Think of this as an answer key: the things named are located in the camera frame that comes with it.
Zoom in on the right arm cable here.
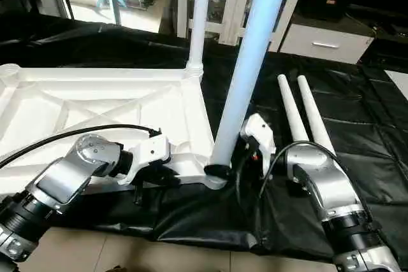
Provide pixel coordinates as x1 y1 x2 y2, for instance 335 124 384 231
233 140 359 251

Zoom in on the white flat board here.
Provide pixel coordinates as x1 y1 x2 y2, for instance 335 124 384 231
384 69 408 102

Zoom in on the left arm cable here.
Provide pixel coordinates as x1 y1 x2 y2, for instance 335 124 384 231
0 124 164 171

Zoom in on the white drawer unit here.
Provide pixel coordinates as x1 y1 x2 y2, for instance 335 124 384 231
279 24 376 66

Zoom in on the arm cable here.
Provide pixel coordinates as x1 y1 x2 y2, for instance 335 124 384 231
233 140 359 251
0 124 164 171

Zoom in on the white glass door cabinet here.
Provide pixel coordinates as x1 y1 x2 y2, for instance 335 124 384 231
175 0 312 54

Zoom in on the white plastic table top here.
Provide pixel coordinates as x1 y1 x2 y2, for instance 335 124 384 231
0 62 230 198

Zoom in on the black work mat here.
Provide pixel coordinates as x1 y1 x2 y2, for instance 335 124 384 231
0 12 408 263

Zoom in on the white plastic table leg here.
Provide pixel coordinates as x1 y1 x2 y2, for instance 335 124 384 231
207 0 295 178
184 0 214 82
277 74 312 147
296 75 338 158

